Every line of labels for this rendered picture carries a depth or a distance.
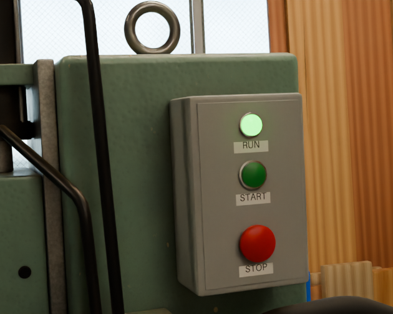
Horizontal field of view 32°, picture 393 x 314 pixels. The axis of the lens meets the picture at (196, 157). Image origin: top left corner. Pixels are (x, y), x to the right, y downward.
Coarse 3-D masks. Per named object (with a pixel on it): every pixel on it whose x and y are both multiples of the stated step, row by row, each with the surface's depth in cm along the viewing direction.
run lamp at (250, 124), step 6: (246, 114) 54; (252, 114) 54; (240, 120) 54; (246, 120) 53; (252, 120) 54; (258, 120) 54; (240, 126) 54; (246, 126) 53; (252, 126) 54; (258, 126) 54; (246, 132) 54; (252, 132) 54; (258, 132) 54
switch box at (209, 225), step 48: (192, 96) 53; (240, 96) 54; (288, 96) 55; (192, 144) 53; (288, 144) 55; (192, 192) 53; (240, 192) 54; (288, 192) 55; (192, 240) 54; (288, 240) 56; (192, 288) 55; (240, 288) 55
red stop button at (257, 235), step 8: (256, 224) 54; (248, 232) 54; (256, 232) 54; (264, 232) 54; (272, 232) 54; (240, 240) 54; (248, 240) 53; (256, 240) 54; (264, 240) 54; (272, 240) 54; (240, 248) 54; (248, 248) 53; (256, 248) 54; (264, 248) 54; (272, 248) 54; (248, 256) 54; (256, 256) 54; (264, 256) 54
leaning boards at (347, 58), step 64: (320, 0) 202; (384, 0) 210; (320, 64) 202; (384, 64) 210; (320, 128) 201; (384, 128) 210; (320, 192) 201; (384, 192) 209; (320, 256) 200; (384, 256) 209
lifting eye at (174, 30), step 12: (132, 12) 68; (144, 12) 68; (156, 12) 69; (168, 12) 69; (132, 24) 68; (168, 24) 69; (132, 36) 68; (168, 36) 70; (132, 48) 68; (144, 48) 68; (156, 48) 69; (168, 48) 69
